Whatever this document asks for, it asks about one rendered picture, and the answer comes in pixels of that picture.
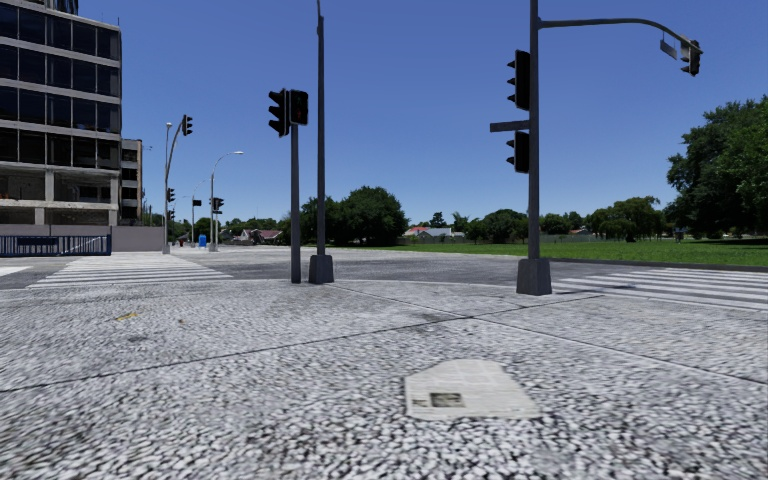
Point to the trees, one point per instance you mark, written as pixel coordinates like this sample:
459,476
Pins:
360,216
726,168
600,222

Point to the row of buildings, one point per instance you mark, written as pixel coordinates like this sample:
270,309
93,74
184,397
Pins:
261,236
432,232

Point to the grey pole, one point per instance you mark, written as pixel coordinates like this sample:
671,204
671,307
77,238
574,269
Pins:
320,180

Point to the traffic light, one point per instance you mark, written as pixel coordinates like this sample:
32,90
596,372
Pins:
533,180
166,198
212,210
294,180

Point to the newspaper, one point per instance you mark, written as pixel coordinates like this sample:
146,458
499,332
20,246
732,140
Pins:
468,390

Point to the pale concrete building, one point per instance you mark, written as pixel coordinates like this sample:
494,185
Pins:
131,180

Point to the blue railing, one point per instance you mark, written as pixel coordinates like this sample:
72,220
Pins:
54,245

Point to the glass tower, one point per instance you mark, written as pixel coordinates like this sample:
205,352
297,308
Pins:
57,108

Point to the sign on a post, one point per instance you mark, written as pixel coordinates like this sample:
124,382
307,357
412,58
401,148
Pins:
192,222

